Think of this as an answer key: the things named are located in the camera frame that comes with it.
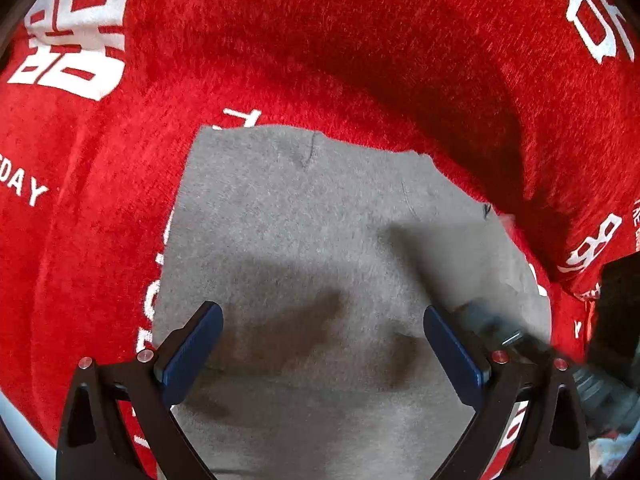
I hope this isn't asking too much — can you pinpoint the grey small garment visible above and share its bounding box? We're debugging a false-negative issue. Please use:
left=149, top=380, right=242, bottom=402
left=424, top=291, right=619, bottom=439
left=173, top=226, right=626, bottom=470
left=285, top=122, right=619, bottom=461
left=150, top=125, right=553, bottom=480

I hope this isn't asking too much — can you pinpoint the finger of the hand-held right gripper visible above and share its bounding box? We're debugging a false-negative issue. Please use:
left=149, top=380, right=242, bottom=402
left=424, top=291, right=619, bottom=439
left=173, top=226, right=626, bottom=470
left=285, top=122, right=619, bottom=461
left=452, top=297, right=553, bottom=358

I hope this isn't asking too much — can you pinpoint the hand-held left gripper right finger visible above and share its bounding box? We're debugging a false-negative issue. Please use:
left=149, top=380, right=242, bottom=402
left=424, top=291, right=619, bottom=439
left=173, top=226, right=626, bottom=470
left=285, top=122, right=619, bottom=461
left=423, top=304, right=592, bottom=480

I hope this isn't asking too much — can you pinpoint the dark object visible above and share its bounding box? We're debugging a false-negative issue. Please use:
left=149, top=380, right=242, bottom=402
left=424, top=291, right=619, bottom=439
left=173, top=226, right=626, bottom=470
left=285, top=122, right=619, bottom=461
left=585, top=255, right=640, bottom=391

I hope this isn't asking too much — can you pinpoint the red printed fleece blanket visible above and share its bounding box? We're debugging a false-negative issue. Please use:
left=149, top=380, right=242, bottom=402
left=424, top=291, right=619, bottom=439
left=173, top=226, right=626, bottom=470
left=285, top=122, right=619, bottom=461
left=0, top=0, right=640, bottom=480

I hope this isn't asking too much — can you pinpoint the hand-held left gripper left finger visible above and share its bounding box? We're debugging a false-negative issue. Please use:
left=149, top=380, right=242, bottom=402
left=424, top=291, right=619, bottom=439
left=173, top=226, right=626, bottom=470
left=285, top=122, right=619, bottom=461
left=55, top=301, right=225, bottom=480

